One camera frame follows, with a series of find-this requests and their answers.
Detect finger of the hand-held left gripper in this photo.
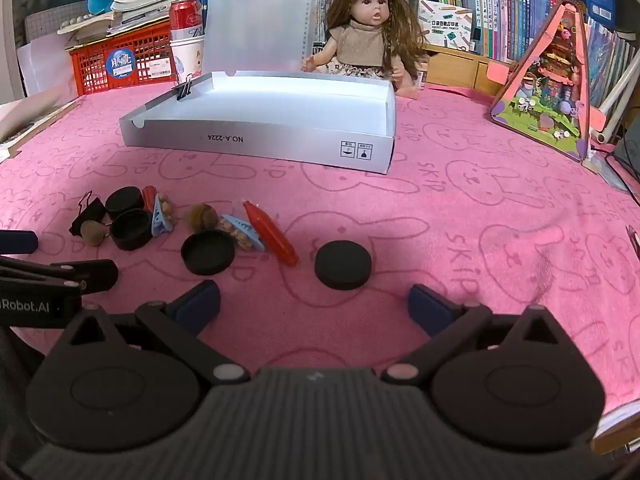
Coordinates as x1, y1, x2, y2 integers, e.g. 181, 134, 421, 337
0, 256, 119, 295
0, 230, 39, 256

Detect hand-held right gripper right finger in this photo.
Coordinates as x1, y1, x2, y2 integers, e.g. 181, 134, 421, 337
381, 283, 577, 387

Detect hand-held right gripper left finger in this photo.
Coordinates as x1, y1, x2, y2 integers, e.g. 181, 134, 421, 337
62, 280, 252, 387

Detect small brown nut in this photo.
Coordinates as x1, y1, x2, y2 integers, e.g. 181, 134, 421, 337
80, 220, 111, 247

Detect black round cap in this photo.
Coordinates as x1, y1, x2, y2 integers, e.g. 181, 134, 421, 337
314, 241, 373, 291
181, 230, 236, 276
105, 186, 145, 216
110, 208, 153, 251

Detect large black binder clip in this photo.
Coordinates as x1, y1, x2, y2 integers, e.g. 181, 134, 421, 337
69, 191, 108, 235

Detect blue clip with bear print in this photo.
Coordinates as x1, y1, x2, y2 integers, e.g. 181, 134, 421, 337
220, 214, 265, 252

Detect blue clip with beads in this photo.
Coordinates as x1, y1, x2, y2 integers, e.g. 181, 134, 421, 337
151, 193, 177, 237

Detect brown walnut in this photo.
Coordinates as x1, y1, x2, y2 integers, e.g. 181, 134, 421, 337
187, 203, 219, 233

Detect long red marker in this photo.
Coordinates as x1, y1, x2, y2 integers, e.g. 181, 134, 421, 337
242, 200, 299, 267

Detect pink printed blanket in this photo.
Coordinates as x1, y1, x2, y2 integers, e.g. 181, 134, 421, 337
0, 80, 640, 441

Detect white plastic sheet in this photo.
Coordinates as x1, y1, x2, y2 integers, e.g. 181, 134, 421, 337
17, 32, 78, 98

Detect red plastic basket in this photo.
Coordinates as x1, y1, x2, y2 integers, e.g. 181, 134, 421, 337
67, 22, 176, 96

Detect small black binder clip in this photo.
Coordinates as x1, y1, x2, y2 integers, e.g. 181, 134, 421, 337
172, 74, 195, 101

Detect white paper cup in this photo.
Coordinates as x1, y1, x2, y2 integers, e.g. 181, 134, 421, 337
170, 35, 206, 81

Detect wooden desk organizer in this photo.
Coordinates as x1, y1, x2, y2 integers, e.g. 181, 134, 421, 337
425, 50, 521, 96

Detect triangular miniature house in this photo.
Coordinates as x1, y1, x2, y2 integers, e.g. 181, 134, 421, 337
490, 0, 593, 163

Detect dark bag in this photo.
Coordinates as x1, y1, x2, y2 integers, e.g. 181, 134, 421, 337
614, 110, 640, 193

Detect red drink can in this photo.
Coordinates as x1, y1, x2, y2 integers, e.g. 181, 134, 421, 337
169, 0, 205, 41

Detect brown-haired doll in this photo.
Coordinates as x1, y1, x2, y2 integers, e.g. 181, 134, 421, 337
300, 0, 426, 92

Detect white illustrated cardboard box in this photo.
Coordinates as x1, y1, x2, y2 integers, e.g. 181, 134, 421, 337
417, 0, 473, 51

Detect white tubes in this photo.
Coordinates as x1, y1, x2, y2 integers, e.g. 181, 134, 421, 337
597, 47, 640, 143

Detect translucent clipboard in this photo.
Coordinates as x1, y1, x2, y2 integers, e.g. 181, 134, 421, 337
202, 0, 321, 76

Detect row of blue books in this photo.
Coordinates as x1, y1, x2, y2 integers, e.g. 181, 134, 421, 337
460, 0, 591, 63

